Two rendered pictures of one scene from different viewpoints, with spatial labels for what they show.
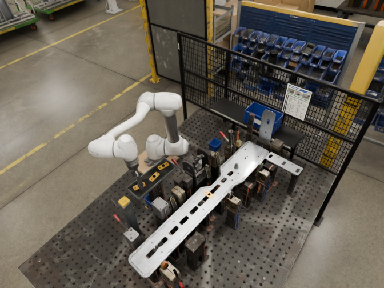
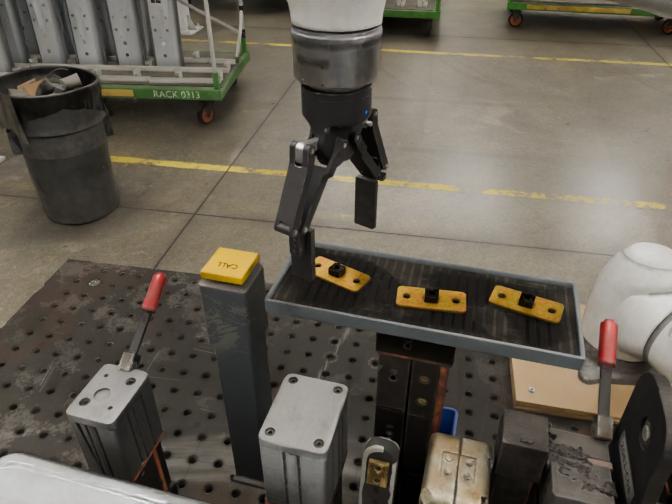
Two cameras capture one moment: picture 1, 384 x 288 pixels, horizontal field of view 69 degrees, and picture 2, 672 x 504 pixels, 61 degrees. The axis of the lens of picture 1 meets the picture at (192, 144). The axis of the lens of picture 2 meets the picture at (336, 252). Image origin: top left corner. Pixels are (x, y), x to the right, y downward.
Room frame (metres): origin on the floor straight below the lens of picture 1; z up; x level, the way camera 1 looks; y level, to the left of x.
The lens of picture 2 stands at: (0.90, -0.13, 1.61)
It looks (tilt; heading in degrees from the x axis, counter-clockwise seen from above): 35 degrees down; 61
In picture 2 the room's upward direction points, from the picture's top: straight up
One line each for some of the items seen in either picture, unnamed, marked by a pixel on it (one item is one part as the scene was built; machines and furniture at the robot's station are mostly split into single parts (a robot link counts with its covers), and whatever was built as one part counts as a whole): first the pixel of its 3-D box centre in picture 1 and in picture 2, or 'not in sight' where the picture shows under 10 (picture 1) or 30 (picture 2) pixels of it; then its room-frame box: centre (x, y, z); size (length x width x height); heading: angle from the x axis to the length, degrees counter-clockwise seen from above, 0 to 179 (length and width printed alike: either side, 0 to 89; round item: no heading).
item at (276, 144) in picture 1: (274, 156); not in sight; (1.63, -0.71, 0.88); 0.08 x 0.08 x 0.36; 46
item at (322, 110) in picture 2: (133, 166); (336, 122); (1.19, 0.39, 1.37); 0.08 x 0.07 x 0.09; 27
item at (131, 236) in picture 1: (136, 246); (137, 476); (0.89, 0.43, 0.88); 0.11 x 0.10 x 0.36; 46
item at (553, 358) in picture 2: (152, 177); (423, 296); (1.26, 0.30, 1.16); 0.37 x 0.14 x 0.02; 136
